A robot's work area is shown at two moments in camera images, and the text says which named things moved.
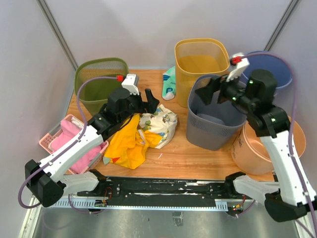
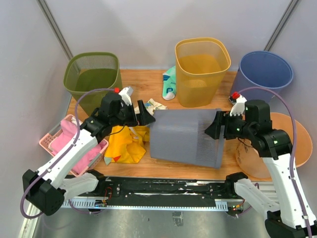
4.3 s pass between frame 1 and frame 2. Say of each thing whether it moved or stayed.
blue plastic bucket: stayed
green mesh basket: moved
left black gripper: moved
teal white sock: stayed
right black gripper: moved
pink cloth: stayed
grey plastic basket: moved
